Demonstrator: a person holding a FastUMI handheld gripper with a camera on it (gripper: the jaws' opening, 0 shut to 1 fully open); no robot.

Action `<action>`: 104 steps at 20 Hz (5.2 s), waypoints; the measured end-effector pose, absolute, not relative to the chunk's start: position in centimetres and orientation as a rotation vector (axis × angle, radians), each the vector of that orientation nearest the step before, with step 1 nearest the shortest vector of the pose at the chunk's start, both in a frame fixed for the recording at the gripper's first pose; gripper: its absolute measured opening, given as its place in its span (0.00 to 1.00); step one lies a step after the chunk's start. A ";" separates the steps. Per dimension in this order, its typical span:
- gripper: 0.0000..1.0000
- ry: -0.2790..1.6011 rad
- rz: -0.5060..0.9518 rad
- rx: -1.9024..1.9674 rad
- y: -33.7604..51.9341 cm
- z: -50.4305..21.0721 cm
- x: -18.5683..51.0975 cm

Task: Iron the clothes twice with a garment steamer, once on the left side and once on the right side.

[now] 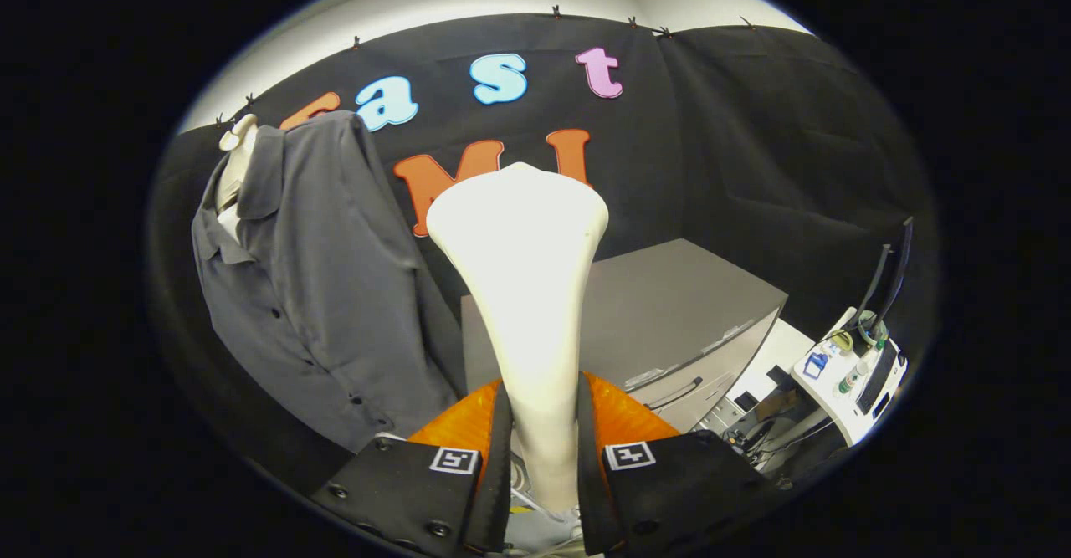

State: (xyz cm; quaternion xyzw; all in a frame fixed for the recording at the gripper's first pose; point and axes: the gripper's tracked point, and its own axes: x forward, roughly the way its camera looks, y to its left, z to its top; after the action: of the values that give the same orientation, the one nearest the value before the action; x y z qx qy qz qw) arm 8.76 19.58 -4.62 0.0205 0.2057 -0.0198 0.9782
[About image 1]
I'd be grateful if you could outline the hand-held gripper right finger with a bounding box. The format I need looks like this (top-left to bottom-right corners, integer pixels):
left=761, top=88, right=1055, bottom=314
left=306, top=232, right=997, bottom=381
left=576, top=371, right=788, bottom=555

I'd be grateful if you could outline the black backdrop cloth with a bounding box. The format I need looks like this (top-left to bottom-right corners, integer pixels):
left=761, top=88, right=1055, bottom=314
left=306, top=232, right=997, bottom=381
left=148, top=12, right=940, bottom=494

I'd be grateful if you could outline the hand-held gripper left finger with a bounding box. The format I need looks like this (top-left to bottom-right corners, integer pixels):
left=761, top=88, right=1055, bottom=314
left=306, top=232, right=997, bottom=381
left=310, top=377, right=514, bottom=555

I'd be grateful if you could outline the black keyboard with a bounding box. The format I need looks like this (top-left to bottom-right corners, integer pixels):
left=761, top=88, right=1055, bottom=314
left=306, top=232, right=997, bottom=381
left=857, top=344, right=905, bottom=414

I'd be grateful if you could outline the grey button shirt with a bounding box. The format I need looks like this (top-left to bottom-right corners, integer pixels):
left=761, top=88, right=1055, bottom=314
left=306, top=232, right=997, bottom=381
left=190, top=110, right=470, bottom=455

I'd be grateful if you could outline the cream clothes hanger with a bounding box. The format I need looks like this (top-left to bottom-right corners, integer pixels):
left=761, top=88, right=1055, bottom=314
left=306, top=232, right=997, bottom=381
left=215, top=112, right=261, bottom=238

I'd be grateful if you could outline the black computer monitor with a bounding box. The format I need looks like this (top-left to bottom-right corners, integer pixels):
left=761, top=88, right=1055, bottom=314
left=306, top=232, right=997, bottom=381
left=853, top=216, right=915, bottom=351

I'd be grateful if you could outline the grey drawer cabinet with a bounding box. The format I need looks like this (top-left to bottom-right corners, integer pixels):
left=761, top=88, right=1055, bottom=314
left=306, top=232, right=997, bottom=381
left=459, top=238, right=790, bottom=436

